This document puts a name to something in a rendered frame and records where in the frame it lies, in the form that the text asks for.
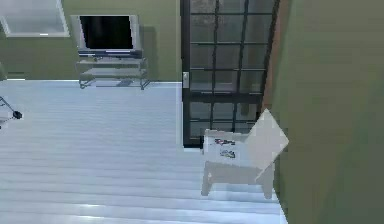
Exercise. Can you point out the small dark printed item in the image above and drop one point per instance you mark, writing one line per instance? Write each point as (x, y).
(228, 154)

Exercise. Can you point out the black glass paned door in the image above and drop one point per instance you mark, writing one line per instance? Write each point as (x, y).
(226, 66)

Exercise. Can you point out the white armchair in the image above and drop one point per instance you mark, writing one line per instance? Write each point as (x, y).
(246, 156)

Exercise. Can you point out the grey glass television stand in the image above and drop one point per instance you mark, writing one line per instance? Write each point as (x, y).
(111, 72)

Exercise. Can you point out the silver framed television set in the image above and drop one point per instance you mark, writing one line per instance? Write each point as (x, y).
(106, 32)

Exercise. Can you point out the black wheeled chair base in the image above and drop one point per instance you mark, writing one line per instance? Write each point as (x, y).
(13, 112)

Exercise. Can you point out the white framed window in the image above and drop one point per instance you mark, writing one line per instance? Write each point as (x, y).
(33, 16)

